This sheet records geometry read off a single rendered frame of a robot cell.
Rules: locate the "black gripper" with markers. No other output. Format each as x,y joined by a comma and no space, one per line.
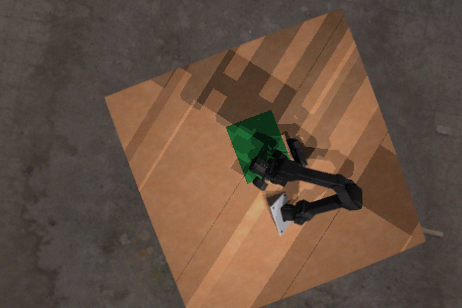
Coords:
259,183

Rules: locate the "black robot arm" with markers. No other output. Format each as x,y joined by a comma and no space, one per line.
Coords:
348,193

